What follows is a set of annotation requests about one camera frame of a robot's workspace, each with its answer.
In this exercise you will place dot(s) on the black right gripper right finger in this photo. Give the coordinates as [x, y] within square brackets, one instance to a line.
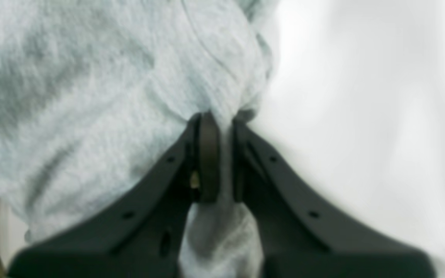
[302, 234]

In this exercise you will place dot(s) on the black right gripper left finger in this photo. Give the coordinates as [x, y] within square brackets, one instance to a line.
[139, 235]

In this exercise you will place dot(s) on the grey T-shirt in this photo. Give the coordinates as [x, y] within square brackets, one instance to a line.
[93, 92]

